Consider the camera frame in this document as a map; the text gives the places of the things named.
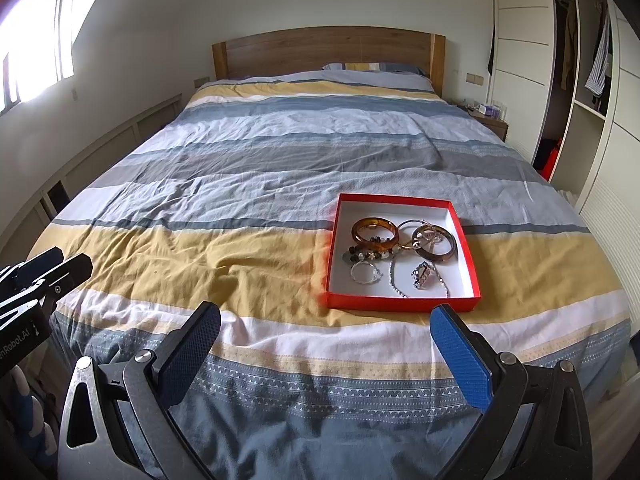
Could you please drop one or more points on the red cardboard box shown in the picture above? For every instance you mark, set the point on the red cardboard box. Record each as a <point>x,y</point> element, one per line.
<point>380,210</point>

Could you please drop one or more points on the blue white patterned cloth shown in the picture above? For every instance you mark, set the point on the blue white patterned cloth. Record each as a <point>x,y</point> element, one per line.
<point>25,400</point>

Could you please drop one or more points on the dark orange brown bangle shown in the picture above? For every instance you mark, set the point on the dark orange brown bangle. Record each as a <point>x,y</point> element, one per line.
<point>447,252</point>

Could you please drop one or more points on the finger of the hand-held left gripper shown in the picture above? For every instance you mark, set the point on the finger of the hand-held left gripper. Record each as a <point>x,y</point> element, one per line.
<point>47,258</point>
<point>75,267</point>

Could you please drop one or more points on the brown hanging garment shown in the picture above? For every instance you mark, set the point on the brown hanging garment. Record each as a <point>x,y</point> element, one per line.
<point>569,45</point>

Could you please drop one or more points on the wooden headboard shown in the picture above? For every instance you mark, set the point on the wooden headboard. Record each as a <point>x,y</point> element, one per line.
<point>325,47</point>

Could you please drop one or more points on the striped hanging shirt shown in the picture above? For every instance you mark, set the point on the striped hanging shirt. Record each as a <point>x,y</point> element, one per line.
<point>597,60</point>

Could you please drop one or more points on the white wardrobe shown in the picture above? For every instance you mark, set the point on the white wardrobe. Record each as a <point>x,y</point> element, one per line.
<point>525,35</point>

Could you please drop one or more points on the bed with striped duvet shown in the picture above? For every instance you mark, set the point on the bed with striped duvet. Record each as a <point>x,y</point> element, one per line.
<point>275,160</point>

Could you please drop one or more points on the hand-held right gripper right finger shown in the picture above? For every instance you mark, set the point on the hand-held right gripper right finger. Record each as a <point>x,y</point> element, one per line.
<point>462,355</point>

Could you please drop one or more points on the striped pillow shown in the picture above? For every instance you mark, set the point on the striped pillow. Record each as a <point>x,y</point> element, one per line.
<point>400,67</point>

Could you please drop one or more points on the red bag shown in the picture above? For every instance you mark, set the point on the red bag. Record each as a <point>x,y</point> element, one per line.
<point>552,160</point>

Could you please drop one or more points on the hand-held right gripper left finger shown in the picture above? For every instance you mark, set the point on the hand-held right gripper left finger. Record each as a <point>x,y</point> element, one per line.
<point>192,350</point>

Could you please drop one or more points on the window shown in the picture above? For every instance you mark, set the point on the window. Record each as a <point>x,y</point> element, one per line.
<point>35,60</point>

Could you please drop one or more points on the wooden nightstand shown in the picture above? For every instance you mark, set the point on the wooden nightstand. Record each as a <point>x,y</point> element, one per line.
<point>492,125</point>

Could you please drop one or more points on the small purple box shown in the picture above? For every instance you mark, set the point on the small purple box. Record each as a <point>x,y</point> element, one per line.
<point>487,110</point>

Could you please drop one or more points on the mottled amber bangle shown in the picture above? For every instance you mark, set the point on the mottled amber bangle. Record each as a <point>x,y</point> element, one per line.
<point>356,232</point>

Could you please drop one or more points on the thin silver hoop bangle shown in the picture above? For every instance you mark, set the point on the thin silver hoop bangle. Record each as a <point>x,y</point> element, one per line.
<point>400,227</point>

